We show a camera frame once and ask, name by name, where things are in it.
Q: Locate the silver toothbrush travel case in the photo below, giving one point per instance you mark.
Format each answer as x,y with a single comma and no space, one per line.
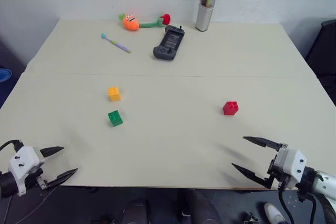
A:
204,16

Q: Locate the blue round object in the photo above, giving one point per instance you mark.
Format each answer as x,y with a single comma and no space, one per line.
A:
5,75

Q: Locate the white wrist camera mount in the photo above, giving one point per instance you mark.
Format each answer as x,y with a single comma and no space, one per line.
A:
23,159
291,165

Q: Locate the red toy block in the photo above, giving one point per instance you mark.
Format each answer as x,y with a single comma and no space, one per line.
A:
230,108

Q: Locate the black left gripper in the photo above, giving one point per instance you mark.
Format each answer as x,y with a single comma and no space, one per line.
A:
39,179

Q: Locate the yellow toy block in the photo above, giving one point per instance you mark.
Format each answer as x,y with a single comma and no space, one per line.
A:
114,94

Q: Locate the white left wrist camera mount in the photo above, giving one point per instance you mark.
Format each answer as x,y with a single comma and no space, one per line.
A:
23,159

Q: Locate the green toy block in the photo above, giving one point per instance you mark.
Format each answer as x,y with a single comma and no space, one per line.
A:
115,118

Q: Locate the orange carrot plush toy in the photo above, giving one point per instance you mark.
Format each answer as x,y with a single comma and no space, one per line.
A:
130,22

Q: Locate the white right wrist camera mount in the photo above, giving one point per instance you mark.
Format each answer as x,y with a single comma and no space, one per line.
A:
291,165

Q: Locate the red plush with green stem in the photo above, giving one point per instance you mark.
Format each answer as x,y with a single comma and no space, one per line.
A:
165,19

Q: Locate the purple toothbrush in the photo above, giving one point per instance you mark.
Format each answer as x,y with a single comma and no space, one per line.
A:
116,43

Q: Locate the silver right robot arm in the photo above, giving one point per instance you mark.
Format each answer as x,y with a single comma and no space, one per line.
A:
324,182

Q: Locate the black chair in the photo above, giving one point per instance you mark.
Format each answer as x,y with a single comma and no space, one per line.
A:
324,56

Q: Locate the white shoe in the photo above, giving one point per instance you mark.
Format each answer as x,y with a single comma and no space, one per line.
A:
274,213

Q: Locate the grey handheld game controller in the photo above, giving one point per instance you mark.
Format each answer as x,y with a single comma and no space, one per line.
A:
169,43

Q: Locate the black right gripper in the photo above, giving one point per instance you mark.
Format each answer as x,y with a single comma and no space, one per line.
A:
275,175

